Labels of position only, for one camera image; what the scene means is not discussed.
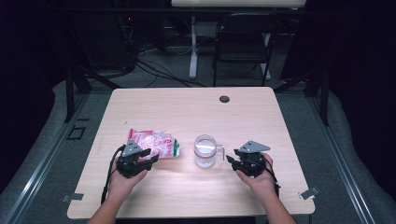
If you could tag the black metal stand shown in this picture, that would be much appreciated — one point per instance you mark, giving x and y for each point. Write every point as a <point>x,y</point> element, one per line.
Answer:
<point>325,96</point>
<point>69,93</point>

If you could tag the white desk with metal legs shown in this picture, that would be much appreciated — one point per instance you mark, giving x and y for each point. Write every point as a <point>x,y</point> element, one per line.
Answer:
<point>238,2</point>

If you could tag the person's right hand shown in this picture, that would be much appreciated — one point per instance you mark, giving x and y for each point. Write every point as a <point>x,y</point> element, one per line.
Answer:
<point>263,185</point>

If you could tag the person's left hand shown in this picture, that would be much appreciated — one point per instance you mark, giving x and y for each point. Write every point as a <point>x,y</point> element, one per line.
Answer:
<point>121,185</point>

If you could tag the grey tape strip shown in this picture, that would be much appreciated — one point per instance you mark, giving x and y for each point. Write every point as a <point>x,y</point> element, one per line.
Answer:
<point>73,197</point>
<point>308,193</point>

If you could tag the grey box under desk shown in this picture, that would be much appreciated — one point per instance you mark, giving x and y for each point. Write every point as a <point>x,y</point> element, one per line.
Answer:
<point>206,29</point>

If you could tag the black table grommet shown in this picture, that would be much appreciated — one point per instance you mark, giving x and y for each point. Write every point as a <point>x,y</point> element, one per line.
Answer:
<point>224,99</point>

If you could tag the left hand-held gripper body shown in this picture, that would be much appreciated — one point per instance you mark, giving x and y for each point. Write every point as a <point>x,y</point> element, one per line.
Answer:
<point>130,166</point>

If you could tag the black folding chair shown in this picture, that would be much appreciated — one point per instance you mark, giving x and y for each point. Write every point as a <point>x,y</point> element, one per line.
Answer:
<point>243,34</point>

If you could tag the aluminium floor rail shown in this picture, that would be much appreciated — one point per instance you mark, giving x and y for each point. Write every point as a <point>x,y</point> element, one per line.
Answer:
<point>43,168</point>
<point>345,174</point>

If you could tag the dark computer tower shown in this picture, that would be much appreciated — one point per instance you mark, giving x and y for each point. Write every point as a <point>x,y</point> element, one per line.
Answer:
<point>102,40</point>

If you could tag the red printed clear plastic bag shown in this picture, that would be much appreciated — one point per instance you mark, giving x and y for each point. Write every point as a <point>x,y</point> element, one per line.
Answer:
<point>154,143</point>

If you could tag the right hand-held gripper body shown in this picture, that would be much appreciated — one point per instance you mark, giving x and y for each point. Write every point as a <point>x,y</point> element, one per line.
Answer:
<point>250,163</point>

